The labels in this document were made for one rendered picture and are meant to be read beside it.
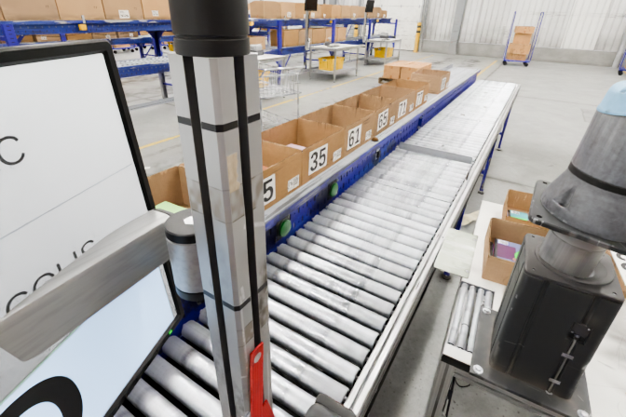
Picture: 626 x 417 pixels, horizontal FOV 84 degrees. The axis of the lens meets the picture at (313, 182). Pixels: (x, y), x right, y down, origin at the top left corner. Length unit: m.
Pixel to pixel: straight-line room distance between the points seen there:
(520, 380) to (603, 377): 0.23
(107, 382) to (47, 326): 0.10
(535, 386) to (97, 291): 1.01
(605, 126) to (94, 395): 0.83
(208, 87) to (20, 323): 0.19
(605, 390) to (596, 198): 0.56
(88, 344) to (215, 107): 0.23
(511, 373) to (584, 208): 0.48
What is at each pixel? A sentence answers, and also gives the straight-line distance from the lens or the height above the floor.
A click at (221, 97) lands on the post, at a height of 1.53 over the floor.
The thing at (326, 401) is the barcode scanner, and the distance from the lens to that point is 0.57.
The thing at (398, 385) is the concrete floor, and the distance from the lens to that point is 1.94.
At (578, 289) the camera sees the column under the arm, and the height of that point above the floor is 1.07.
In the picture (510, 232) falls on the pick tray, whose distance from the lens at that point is 1.60.
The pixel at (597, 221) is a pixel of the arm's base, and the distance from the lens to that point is 0.85.
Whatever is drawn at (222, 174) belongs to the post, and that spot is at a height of 1.48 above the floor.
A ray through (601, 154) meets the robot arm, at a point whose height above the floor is 1.35.
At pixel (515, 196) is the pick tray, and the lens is 1.88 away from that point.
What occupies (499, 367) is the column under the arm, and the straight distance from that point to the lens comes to 1.11.
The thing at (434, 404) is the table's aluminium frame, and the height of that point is 0.52.
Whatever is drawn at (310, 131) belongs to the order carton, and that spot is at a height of 0.99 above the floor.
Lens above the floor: 1.57
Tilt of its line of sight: 26 degrees down
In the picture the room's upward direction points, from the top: 2 degrees clockwise
